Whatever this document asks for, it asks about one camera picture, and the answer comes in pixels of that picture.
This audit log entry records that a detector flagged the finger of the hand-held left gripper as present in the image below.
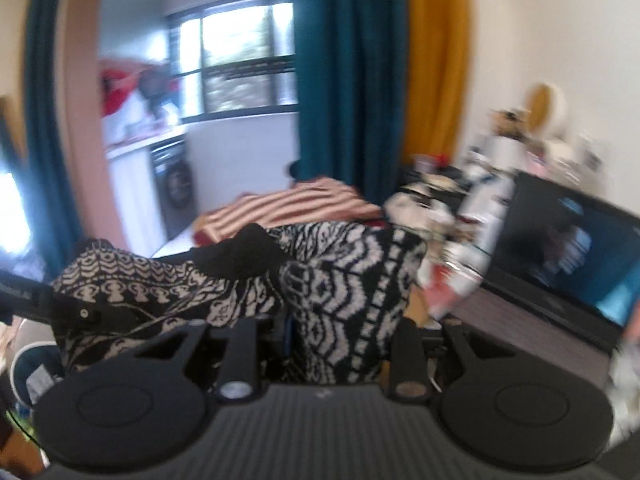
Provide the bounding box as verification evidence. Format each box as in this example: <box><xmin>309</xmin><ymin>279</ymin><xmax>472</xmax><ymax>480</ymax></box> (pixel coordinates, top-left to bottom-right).
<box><xmin>0</xmin><ymin>269</ymin><xmax>101</xmax><ymax>333</ymax></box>

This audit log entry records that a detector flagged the teal curtain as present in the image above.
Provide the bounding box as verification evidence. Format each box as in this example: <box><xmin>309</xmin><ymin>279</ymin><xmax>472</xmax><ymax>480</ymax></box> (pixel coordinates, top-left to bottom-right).
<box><xmin>22</xmin><ymin>0</ymin><xmax>83</xmax><ymax>281</ymax></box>
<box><xmin>290</xmin><ymin>0</ymin><xmax>408</xmax><ymax>206</ymax></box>

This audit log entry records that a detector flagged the dark framed window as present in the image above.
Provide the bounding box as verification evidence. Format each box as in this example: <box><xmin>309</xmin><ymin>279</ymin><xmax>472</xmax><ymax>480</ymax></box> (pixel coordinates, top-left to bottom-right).
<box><xmin>167</xmin><ymin>0</ymin><xmax>301</xmax><ymax>121</ymax></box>

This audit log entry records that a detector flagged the mustard yellow curtain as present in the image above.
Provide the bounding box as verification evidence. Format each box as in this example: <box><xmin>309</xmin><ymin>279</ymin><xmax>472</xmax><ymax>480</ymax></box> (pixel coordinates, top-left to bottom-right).
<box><xmin>402</xmin><ymin>0</ymin><xmax>473</xmax><ymax>166</ymax></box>

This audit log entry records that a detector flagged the dark washing machine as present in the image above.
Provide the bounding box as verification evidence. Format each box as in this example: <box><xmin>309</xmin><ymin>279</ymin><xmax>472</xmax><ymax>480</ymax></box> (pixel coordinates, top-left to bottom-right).
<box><xmin>150</xmin><ymin>137</ymin><xmax>198</xmax><ymax>241</ymax></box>

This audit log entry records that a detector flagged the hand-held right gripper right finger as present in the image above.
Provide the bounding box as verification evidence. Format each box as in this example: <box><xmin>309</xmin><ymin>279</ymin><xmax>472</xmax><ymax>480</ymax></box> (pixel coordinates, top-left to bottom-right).
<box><xmin>389</xmin><ymin>317</ymin><xmax>506</xmax><ymax>403</ymax></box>

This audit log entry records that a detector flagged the red hanging cloth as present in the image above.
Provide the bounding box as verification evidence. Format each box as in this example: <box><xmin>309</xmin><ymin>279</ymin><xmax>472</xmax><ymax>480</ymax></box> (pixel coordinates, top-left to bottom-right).
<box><xmin>100</xmin><ymin>57</ymin><xmax>181</xmax><ymax>116</ymax></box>

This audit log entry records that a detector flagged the red white striped cloth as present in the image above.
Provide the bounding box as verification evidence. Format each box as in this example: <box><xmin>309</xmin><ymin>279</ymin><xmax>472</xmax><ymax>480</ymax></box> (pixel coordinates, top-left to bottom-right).
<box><xmin>192</xmin><ymin>177</ymin><xmax>383</xmax><ymax>248</ymax></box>

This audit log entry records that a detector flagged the round yellow disc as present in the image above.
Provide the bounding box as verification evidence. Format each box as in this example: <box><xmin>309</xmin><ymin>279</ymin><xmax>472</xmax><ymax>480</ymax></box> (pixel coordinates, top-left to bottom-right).
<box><xmin>525</xmin><ymin>82</ymin><xmax>568</xmax><ymax>136</ymax></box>

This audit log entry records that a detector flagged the black laptop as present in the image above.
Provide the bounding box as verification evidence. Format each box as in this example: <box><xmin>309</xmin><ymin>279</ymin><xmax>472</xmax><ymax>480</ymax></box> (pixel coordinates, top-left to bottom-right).
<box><xmin>487</xmin><ymin>172</ymin><xmax>640</xmax><ymax>351</ymax></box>

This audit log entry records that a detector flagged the pile of desk clutter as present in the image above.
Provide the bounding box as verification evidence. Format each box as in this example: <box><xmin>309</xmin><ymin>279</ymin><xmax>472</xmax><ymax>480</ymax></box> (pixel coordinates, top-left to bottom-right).
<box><xmin>385</xmin><ymin>130</ymin><xmax>616</xmax><ymax>321</ymax></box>

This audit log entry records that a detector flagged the black white patterned sweater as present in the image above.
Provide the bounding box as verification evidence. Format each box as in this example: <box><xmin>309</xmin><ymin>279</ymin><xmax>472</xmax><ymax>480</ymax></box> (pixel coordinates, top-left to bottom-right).
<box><xmin>50</xmin><ymin>222</ymin><xmax>428</xmax><ymax>386</ymax></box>

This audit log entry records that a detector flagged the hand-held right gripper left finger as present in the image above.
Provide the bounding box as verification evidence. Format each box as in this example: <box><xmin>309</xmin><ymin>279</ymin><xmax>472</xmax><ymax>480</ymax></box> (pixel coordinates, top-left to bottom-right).
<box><xmin>134</xmin><ymin>317</ymin><xmax>293</xmax><ymax>402</ymax></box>

